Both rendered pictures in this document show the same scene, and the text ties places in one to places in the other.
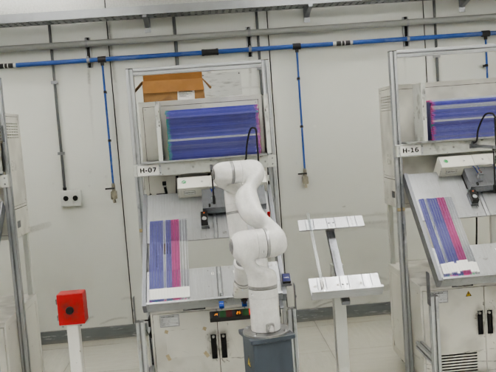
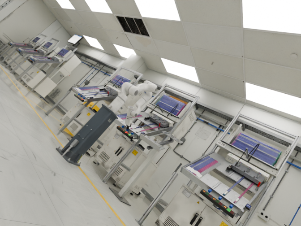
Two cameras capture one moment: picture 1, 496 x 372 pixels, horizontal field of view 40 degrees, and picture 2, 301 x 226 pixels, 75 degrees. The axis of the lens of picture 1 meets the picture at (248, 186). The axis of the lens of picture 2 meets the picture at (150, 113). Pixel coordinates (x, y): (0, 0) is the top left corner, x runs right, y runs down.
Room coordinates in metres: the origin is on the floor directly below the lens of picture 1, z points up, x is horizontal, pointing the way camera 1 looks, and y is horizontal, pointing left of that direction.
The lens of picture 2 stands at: (1.28, -1.91, 0.47)
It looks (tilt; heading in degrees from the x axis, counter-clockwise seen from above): 13 degrees up; 44
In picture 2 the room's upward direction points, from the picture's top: 41 degrees clockwise
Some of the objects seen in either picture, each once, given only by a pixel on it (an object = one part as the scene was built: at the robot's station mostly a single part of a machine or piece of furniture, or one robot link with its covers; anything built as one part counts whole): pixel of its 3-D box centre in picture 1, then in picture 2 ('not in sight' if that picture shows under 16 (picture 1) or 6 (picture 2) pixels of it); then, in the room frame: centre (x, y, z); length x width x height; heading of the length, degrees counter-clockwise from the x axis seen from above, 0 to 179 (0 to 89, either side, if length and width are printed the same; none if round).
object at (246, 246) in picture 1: (252, 258); (125, 91); (2.70, 0.00, 1.00); 0.19 x 0.12 x 0.24; 104
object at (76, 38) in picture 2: not in sight; (75, 41); (3.45, 4.92, 2.10); 0.58 x 0.14 x 0.41; 93
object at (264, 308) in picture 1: (264, 309); (115, 105); (2.71, -0.03, 0.79); 0.19 x 0.19 x 0.18
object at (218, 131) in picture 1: (213, 132); (170, 106); (3.74, 0.17, 1.52); 0.51 x 0.13 x 0.27; 93
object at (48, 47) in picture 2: not in sight; (39, 58); (3.52, 6.37, 0.95); 1.37 x 0.82 x 1.90; 3
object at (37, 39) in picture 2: not in sight; (28, 51); (3.46, 7.82, 0.95); 1.37 x 0.82 x 1.90; 3
